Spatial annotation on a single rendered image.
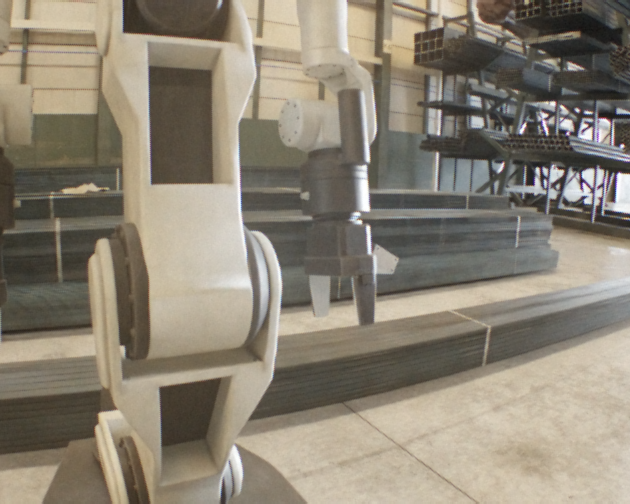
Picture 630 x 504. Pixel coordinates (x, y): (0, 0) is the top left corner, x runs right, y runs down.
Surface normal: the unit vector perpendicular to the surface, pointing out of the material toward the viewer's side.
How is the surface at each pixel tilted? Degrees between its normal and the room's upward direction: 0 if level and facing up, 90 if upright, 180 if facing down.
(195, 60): 145
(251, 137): 90
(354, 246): 78
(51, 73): 90
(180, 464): 30
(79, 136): 90
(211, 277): 68
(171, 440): 120
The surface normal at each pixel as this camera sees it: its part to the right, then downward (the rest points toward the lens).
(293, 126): -0.86, 0.06
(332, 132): 0.51, -0.02
